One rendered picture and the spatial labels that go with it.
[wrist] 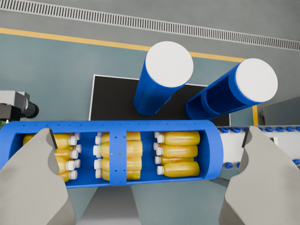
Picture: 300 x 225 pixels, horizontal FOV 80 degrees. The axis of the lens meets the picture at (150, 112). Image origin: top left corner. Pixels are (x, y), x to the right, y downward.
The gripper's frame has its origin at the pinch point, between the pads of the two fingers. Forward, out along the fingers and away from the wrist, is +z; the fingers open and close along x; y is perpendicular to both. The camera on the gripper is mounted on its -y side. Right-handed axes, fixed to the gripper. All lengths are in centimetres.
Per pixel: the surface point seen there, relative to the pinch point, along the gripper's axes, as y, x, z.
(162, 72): 21, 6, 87
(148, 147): 56, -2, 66
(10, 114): 33, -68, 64
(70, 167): 47, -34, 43
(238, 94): 36, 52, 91
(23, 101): 38, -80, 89
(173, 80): 24, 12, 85
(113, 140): 35, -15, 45
